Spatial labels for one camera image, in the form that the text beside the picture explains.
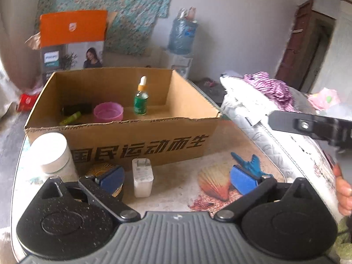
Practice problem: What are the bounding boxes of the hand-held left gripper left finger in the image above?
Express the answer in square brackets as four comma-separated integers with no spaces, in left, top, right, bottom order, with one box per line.
[35,166,141,223]

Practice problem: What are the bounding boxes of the green lip balm tube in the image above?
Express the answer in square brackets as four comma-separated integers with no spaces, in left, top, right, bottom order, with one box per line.
[59,111,83,126]

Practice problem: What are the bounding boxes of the white lidded jar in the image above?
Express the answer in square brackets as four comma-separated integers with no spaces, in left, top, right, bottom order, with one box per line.
[30,132,79,182]

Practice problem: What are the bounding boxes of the white water dispenser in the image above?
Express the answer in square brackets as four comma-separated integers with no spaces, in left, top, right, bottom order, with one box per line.
[171,54,193,79]

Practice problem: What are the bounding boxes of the teal floral cloth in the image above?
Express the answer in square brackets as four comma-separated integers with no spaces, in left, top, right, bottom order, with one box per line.
[35,0,176,57]

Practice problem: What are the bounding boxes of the white quilted mattress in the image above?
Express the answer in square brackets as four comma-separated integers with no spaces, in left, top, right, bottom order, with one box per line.
[219,74,352,227]

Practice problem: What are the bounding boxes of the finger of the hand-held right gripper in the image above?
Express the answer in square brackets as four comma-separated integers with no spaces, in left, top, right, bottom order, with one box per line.
[268,110,352,152]

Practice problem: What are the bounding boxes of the orange printed product box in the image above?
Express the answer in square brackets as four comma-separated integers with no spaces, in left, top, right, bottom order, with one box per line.
[39,10,108,78]

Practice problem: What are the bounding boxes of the pink checked cloth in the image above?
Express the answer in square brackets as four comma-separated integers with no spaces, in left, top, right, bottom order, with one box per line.
[243,71,301,113]

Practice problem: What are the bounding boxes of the red package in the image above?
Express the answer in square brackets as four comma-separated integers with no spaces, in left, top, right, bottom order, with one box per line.
[16,93,40,113]

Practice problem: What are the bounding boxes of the white charger plug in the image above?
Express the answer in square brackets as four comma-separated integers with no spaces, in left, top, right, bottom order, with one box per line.
[132,158,155,198]

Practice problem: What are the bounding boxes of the black oval device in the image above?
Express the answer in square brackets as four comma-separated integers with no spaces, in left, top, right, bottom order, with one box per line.
[62,103,93,116]

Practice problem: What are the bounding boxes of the pink collapsible cup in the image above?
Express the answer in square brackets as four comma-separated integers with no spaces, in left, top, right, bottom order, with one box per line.
[93,102,124,122]

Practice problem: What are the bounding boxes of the green dropper bottle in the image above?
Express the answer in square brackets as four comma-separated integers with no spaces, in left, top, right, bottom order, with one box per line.
[134,76,149,115]

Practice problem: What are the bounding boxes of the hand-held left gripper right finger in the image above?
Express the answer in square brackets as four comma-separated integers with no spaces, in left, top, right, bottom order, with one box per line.
[214,165,319,223]

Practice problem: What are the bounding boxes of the blue water jug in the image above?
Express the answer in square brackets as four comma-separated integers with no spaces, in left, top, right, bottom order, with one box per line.
[168,7,199,56]

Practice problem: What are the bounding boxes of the brown cardboard box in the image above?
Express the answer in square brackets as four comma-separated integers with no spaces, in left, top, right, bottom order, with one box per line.
[24,68,222,169]

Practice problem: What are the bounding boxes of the brown wooden door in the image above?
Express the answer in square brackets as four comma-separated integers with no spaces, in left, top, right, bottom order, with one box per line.
[274,0,338,94]

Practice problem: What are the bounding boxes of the person's right hand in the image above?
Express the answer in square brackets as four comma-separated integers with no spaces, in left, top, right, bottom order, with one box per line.
[334,164,352,216]

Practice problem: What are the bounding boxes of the dark cloth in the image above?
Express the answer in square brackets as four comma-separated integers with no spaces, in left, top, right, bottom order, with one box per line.
[196,77,226,103]

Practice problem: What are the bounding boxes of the gold lidded dark jar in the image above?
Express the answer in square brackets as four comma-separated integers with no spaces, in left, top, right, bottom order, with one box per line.
[83,163,125,199]

